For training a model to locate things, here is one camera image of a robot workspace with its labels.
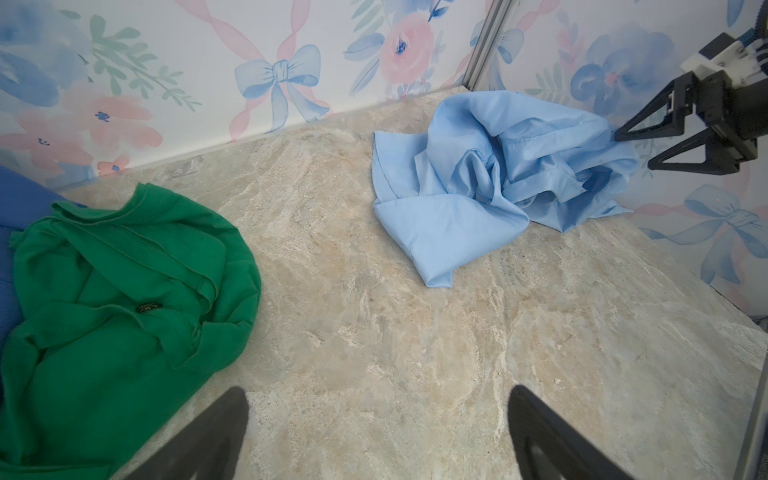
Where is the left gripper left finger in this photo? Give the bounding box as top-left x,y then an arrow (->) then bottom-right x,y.
128,387 -> 249,479

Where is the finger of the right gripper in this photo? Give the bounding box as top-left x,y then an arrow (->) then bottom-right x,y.
614,74 -> 696,142
648,129 -> 740,176

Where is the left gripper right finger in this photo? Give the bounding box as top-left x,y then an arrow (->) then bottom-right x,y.
507,385 -> 630,479

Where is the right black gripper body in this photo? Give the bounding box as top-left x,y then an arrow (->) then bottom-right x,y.
694,71 -> 767,165

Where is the light blue cloth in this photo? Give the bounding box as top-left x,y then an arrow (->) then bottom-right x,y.
372,90 -> 640,288

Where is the green cloth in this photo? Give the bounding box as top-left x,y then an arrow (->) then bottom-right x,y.
1,184 -> 261,479

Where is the dark blue cloth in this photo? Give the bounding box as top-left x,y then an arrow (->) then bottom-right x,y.
0,165 -> 85,355

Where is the right aluminium corner post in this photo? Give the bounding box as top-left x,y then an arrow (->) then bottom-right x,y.
462,0 -> 518,91

